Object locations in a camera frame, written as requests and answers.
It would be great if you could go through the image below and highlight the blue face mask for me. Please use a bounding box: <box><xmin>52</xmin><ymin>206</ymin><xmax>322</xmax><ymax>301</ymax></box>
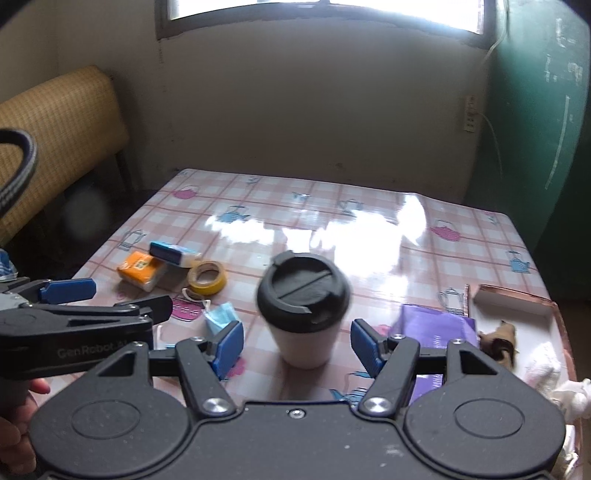
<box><xmin>154</xmin><ymin>286</ymin><xmax>242</xmax><ymax>351</ymax></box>

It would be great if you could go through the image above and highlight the yellow tape roll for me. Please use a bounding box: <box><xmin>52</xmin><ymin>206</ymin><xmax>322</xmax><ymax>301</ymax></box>
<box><xmin>187</xmin><ymin>261</ymin><xmax>228</xmax><ymax>297</ymax></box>

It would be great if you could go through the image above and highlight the blue tissue pack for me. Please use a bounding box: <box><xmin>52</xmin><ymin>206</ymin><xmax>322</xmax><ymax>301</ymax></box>
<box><xmin>148</xmin><ymin>241</ymin><xmax>201</xmax><ymax>269</ymax></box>

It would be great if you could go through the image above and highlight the person's left hand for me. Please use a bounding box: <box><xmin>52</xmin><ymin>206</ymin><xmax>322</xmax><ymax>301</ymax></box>
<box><xmin>1</xmin><ymin>378</ymin><xmax>51</xmax><ymax>476</ymax></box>

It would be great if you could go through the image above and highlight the purple plastic package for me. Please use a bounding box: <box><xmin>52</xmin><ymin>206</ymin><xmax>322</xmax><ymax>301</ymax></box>
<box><xmin>389</xmin><ymin>303</ymin><xmax>479</xmax><ymax>407</ymax></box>

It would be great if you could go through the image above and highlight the white cup with black lid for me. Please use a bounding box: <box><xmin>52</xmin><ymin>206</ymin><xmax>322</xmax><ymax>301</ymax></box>
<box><xmin>256</xmin><ymin>250</ymin><xmax>351</xmax><ymax>370</ymax></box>

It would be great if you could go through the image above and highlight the orange tissue pack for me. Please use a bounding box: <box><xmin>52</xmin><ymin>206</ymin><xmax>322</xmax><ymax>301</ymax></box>
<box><xmin>117</xmin><ymin>251</ymin><xmax>167</xmax><ymax>292</ymax></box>

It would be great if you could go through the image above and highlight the pink checked teapot tablecloth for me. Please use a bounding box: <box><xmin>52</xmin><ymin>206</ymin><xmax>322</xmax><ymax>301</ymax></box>
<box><xmin>80</xmin><ymin>169</ymin><xmax>550</xmax><ymax>403</ymax></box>

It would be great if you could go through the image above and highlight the brown doll in pink dress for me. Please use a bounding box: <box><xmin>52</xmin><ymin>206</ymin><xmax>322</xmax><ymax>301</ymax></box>
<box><xmin>478</xmin><ymin>321</ymin><xmax>517</xmax><ymax>371</ymax></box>

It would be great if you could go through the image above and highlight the shallow cardboard box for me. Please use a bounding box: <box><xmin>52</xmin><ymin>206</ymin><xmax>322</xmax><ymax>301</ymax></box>
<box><xmin>462</xmin><ymin>283</ymin><xmax>578</xmax><ymax>476</ymax></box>

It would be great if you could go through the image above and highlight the wicker chair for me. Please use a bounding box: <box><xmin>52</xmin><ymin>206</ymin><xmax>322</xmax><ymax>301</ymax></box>
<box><xmin>1</xmin><ymin>66</ymin><xmax>129</xmax><ymax>245</ymax></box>

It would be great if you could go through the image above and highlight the green cabinet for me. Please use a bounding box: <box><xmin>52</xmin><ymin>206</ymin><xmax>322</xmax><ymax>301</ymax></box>
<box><xmin>465</xmin><ymin>1</ymin><xmax>590</xmax><ymax>300</ymax></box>

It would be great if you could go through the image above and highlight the black braided cable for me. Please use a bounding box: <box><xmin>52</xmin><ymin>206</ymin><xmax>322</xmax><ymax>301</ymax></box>
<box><xmin>0</xmin><ymin>128</ymin><xmax>39</xmax><ymax>218</ymax></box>

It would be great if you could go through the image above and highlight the white wall socket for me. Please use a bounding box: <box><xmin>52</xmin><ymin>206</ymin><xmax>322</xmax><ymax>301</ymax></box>
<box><xmin>463</xmin><ymin>94</ymin><xmax>478</xmax><ymax>133</ymax></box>

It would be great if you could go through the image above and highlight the white cable on wall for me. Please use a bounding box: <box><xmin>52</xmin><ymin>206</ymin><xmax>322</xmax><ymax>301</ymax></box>
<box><xmin>476</xmin><ymin>0</ymin><xmax>512</xmax><ymax>174</ymax></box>

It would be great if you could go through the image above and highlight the window with dark frame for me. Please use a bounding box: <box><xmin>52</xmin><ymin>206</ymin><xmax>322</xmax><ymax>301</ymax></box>
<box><xmin>154</xmin><ymin>1</ymin><xmax>509</xmax><ymax>49</ymax></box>

